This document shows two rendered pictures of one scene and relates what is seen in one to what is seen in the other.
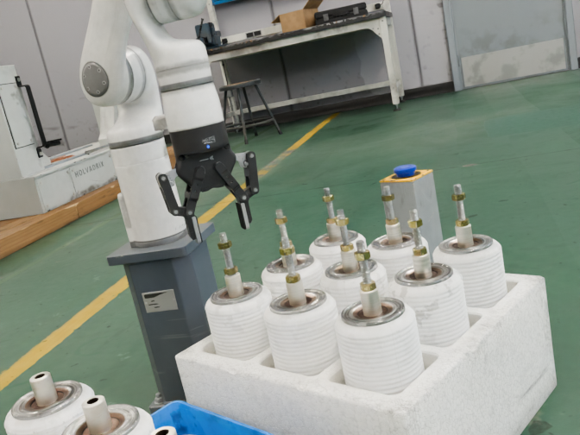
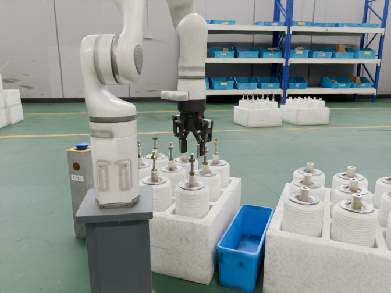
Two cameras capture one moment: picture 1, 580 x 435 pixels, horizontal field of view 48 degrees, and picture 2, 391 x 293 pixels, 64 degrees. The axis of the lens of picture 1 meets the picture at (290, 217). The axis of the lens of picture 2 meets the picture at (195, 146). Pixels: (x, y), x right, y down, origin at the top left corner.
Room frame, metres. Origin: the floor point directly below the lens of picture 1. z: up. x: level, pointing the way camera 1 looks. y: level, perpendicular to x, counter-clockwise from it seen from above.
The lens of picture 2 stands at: (1.21, 0.86, 0.56)
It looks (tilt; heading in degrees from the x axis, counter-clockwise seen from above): 14 degrees down; 246
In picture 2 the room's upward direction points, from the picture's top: straight up
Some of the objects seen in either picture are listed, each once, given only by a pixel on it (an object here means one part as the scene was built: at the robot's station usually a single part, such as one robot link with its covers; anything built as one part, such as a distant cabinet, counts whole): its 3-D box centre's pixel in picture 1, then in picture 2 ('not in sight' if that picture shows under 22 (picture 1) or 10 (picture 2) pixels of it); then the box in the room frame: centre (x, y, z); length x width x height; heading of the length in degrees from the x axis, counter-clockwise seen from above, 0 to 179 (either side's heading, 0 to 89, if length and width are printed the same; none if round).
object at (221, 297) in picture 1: (236, 293); (192, 185); (0.88, 0.10, 0.25); 0.08 x 0.08 x 0.01
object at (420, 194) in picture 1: (419, 258); (85, 193); (1.14, -0.22, 0.16); 0.07 x 0.07 x 0.31; 46
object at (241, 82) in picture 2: not in sight; (243, 82); (-1.99, -4.11, 0.36); 0.50 x 0.38 x 0.21; 75
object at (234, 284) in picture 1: (234, 285); (192, 181); (0.88, 0.10, 0.26); 0.02 x 0.02 x 0.03
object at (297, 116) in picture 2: not in sight; (304, 114); (-1.37, -1.87, 0.09); 0.39 x 0.39 x 0.18; 77
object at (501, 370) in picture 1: (370, 370); (171, 214); (0.88, -0.07, 0.09); 0.39 x 0.39 x 0.18; 46
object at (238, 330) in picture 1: (249, 351); (192, 214); (0.88, 0.10, 0.16); 0.10 x 0.10 x 0.18
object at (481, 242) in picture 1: (465, 244); (155, 156); (0.88, -0.24, 0.25); 0.08 x 0.08 x 0.01
